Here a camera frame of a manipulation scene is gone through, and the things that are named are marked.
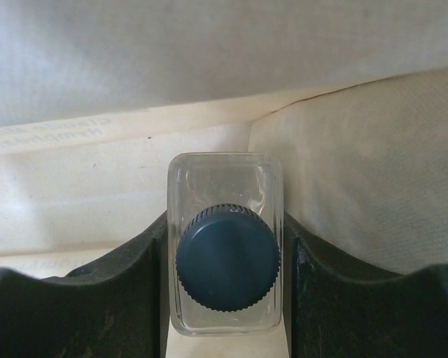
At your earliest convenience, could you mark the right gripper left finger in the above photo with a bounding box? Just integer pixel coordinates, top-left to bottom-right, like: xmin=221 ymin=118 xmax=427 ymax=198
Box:
xmin=0 ymin=216 xmax=169 ymax=357

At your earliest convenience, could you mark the clear square bottle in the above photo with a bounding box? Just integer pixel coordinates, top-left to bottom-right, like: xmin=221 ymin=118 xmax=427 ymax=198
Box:
xmin=167 ymin=152 xmax=284 ymax=336

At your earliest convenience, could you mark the canvas tote bag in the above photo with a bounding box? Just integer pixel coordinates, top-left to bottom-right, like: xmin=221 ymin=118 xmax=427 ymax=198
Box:
xmin=0 ymin=1 xmax=448 ymax=357

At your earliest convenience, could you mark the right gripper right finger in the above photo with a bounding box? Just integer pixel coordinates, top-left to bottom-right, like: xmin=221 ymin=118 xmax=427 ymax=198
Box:
xmin=283 ymin=215 xmax=448 ymax=357

